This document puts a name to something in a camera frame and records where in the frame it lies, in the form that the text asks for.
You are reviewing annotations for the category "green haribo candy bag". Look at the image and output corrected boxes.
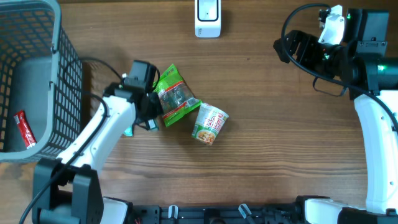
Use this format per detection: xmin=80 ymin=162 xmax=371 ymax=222
xmin=154 ymin=64 xmax=202 ymax=127

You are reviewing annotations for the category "teal snack packet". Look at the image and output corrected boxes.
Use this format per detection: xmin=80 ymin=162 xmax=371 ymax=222
xmin=123 ymin=126 xmax=134 ymax=137

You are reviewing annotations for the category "cup noodles container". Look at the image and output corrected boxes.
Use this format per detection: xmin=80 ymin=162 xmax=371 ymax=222
xmin=192 ymin=103 xmax=229 ymax=145

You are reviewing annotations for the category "red snack bar wrapper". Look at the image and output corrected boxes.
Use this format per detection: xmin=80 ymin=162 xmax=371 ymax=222
xmin=14 ymin=110 xmax=37 ymax=149

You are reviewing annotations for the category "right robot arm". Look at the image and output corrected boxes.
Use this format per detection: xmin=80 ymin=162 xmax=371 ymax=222
xmin=273 ymin=3 xmax=397 ymax=223

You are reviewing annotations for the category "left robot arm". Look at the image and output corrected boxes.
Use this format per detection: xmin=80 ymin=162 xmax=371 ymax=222
xmin=20 ymin=60 xmax=163 ymax=223

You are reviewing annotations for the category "white barcode scanner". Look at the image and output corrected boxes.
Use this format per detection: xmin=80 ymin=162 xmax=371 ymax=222
xmin=195 ymin=0 xmax=221 ymax=38

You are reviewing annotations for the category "grey plastic shopping basket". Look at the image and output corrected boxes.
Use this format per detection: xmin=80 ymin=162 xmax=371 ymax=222
xmin=1 ymin=0 xmax=83 ymax=163

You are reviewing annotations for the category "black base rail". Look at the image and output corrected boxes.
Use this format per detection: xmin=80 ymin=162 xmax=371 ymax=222
xmin=126 ymin=203 xmax=307 ymax=224

